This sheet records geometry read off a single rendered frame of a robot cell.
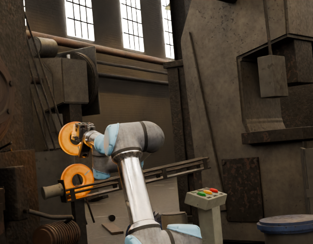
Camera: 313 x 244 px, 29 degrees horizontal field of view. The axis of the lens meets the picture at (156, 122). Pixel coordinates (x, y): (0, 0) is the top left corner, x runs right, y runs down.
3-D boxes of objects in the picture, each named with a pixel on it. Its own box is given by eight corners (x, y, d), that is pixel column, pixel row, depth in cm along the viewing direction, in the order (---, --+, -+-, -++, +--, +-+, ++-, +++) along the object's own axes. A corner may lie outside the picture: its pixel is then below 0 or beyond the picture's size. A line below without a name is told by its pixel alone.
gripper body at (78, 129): (89, 121, 279) (100, 126, 269) (88, 140, 281) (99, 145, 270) (73, 122, 276) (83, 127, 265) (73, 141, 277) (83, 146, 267)
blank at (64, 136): (55, 125, 283) (57, 124, 280) (86, 119, 291) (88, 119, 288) (61, 158, 283) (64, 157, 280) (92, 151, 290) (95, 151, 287)
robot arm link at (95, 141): (97, 157, 254) (96, 137, 252) (87, 151, 263) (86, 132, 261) (114, 155, 257) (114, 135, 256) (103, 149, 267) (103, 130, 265)
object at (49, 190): (42, 199, 279) (39, 187, 279) (60, 195, 284) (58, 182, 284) (46, 200, 274) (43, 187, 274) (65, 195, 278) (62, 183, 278)
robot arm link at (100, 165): (120, 178, 262) (119, 153, 259) (95, 181, 258) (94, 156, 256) (115, 173, 269) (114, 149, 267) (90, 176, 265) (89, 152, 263)
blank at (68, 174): (74, 204, 285) (77, 204, 282) (54, 179, 282) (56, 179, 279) (97, 181, 292) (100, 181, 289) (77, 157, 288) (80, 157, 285)
